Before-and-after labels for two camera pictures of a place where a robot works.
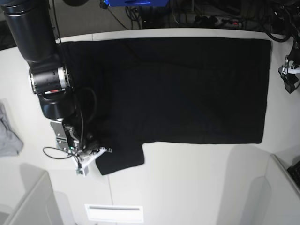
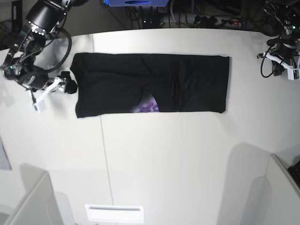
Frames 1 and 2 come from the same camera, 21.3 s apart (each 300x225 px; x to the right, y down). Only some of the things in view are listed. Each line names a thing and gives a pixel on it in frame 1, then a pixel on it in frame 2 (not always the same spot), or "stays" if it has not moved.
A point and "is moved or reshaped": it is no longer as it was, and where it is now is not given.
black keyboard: x=294 y=171 stays
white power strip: x=218 y=21 stays
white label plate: x=116 y=213 stays
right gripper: x=290 y=72 to x=286 y=50
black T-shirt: x=129 y=93 is moved or reshaped
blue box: x=138 y=2 stays
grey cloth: x=11 y=143 to x=4 y=164
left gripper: x=68 y=139 to x=37 y=78
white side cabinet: x=39 y=204 stays
